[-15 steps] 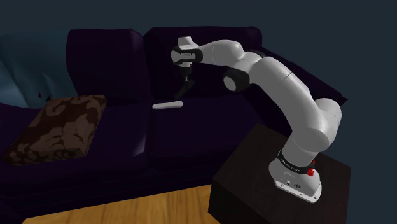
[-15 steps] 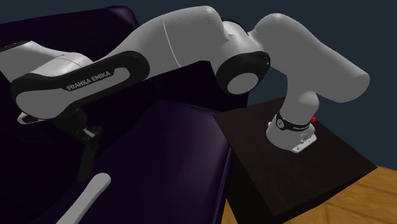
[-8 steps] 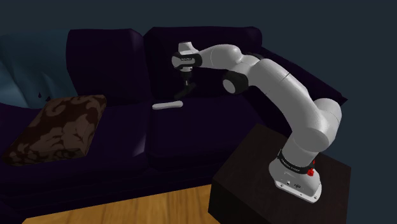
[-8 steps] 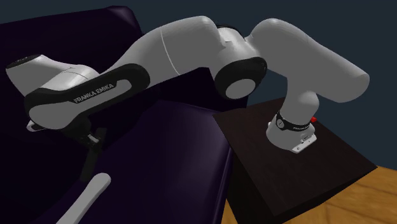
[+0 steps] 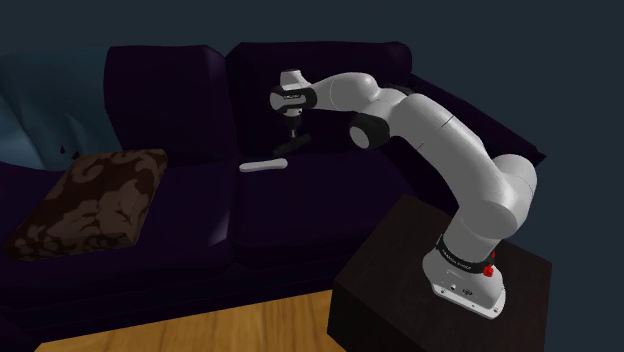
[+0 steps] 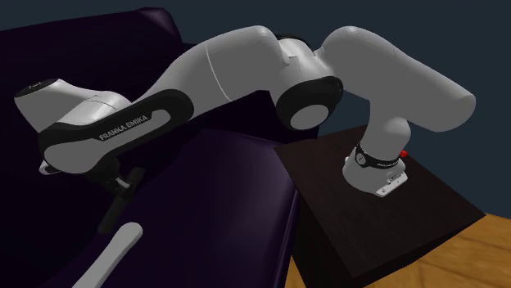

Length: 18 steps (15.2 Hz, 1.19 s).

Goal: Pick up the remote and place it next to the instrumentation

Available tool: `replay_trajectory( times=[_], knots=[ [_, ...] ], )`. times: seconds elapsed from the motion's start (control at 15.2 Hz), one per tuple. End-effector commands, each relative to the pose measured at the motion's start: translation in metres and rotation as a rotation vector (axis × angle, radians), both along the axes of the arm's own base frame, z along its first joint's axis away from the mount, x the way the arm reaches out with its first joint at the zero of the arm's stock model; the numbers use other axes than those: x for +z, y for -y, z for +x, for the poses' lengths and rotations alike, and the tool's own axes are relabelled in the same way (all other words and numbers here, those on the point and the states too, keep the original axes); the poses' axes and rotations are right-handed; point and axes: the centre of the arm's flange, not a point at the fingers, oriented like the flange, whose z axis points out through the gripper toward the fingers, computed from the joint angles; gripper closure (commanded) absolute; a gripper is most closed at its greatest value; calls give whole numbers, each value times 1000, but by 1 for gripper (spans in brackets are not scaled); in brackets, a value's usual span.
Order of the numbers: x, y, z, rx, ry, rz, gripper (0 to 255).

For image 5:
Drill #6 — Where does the white remote control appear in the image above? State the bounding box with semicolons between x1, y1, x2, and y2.
238;156;289;174

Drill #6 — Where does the dark purple sofa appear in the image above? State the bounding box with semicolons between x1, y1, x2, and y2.
0;41;548;352

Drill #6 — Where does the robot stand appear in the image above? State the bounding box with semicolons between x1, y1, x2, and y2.
326;193;554;352

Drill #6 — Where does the brown patterned cushion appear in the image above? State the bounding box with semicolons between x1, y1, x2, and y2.
3;148;170;262

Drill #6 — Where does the blue throw blanket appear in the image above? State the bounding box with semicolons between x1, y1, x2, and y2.
0;47;124;172

